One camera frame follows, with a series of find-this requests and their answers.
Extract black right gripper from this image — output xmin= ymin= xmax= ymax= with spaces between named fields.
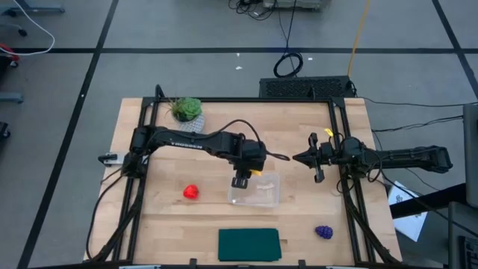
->
xmin=293 ymin=133 xmax=339 ymax=184

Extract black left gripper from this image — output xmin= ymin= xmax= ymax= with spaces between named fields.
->
xmin=229 ymin=140 xmax=268 ymax=190

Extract clear plastic tupperware container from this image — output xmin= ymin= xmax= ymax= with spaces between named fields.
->
xmin=227 ymin=172 xmax=281 ymax=208

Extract red toy apple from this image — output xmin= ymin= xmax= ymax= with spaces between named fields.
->
xmin=182 ymin=184 xmax=200 ymax=200

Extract purple toy grapes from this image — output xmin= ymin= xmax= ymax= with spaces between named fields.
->
xmin=314 ymin=225 xmax=334 ymax=240

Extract black vented computer case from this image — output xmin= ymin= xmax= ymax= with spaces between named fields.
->
xmin=258 ymin=75 xmax=356 ymax=100

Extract succulent in white patterned pot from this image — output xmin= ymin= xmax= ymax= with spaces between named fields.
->
xmin=166 ymin=96 xmax=205 ymax=135

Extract dark green cloth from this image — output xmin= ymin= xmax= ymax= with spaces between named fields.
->
xmin=217 ymin=228 xmax=282 ymax=262

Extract black bar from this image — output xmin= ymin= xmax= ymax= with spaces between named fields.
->
xmin=390 ymin=182 xmax=468 ymax=220

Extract white paper sheet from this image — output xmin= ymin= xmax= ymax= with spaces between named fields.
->
xmin=388 ymin=181 xmax=429 ymax=243

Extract grey equipment box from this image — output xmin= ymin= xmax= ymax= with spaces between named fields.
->
xmin=263 ymin=0 xmax=332 ymax=10

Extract grey cabinet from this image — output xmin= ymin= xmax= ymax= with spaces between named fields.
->
xmin=462 ymin=103 xmax=478 ymax=209

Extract grey furniture leg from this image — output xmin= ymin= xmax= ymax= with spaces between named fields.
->
xmin=0 ymin=2 xmax=66 ymax=16
xmin=0 ymin=92 xmax=25 ymax=105

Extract red plastic part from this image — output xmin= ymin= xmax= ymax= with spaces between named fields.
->
xmin=0 ymin=43 xmax=20 ymax=63

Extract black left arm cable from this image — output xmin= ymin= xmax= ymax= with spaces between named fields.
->
xmin=218 ymin=119 xmax=291 ymax=162

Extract black aluminium table frame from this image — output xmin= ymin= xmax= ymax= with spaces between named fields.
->
xmin=84 ymin=84 xmax=403 ymax=269

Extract black hanging cable with coil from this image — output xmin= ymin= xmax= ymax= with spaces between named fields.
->
xmin=273 ymin=0 xmax=304 ymax=78

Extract thin black cable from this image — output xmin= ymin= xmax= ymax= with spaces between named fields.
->
xmin=358 ymin=96 xmax=478 ymax=109
xmin=371 ymin=115 xmax=465 ymax=134

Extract yellow hanging cable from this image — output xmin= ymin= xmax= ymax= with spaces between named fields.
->
xmin=347 ymin=0 xmax=371 ymax=78

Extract silver clamp bracket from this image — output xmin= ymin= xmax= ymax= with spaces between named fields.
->
xmin=97 ymin=151 xmax=128 ymax=167

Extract black cable tangle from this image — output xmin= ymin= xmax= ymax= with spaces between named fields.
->
xmin=227 ymin=0 xmax=279 ymax=22

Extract white cable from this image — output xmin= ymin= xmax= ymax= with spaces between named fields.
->
xmin=0 ymin=0 xmax=56 ymax=57

